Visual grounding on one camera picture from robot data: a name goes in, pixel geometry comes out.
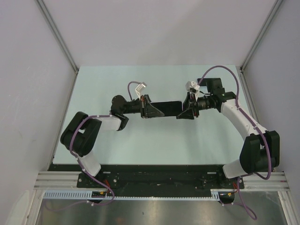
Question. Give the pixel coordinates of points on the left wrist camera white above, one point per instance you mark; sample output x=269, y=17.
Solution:
x=140, y=87

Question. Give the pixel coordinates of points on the aluminium corner frame post left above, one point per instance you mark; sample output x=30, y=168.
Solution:
x=56, y=33

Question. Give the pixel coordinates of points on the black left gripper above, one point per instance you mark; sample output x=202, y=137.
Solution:
x=147, y=110

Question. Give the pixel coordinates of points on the aluminium front rail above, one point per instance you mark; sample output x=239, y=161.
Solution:
x=69, y=181

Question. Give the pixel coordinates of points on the aluminium corner frame post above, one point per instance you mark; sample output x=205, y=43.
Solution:
x=56, y=33
x=262, y=32

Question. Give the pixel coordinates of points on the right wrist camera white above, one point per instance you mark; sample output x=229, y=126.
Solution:
x=192, y=87

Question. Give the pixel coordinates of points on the white slotted cable duct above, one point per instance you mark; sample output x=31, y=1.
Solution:
x=96, y=195

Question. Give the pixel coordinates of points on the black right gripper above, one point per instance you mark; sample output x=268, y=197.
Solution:
x=190, y=107

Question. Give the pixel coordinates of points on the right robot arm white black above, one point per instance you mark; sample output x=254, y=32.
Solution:
x=261, y=148

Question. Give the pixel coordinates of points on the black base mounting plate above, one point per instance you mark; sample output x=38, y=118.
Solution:
x=154, y=180

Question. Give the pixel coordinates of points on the black smartphone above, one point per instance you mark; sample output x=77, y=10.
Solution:
x=169, y=108

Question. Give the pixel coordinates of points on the aluminium corner frame post right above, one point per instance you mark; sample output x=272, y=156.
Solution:
x=262, y=32

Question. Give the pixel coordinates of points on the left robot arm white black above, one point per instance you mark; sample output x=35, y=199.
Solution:
x=81, y=133

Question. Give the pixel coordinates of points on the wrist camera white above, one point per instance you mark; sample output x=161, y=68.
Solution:
x=192, y=87
x=140, y=87

